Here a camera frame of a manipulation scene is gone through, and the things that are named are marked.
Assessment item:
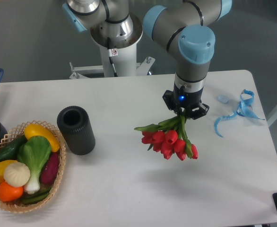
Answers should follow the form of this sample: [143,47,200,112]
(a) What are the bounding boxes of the white steamed bun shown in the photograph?
[3,162,30,187]

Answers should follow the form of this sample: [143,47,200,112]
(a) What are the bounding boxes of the green bok choy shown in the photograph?
[17,136,52,194]

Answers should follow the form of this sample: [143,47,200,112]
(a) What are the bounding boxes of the blue ribbon strip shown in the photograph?
[214,89,265,138]

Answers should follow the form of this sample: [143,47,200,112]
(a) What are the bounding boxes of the dark grey ribbed vase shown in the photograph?
[57,106,95,156]

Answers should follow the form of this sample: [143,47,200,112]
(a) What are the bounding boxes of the dark green cucumber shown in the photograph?
[0,135,27,162]

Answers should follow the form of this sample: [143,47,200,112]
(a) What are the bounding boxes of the green bean pods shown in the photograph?
[21,188,51,205]

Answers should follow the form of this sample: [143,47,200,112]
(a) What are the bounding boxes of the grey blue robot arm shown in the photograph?
[62,0,232,119]

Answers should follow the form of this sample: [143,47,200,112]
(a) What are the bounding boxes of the purple sweet potato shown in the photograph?
[40,153,60,184]

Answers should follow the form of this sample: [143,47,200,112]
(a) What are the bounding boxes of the orange fruit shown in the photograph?
[0,181,24,202]

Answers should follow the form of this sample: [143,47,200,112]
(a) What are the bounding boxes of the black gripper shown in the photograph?
[162,84,209,120]

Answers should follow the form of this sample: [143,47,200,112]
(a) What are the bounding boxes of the small blue cap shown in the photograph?
[216,95,229,104]

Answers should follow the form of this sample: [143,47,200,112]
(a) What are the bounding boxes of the red tulip bouquet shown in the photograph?
[134,115,198,161]

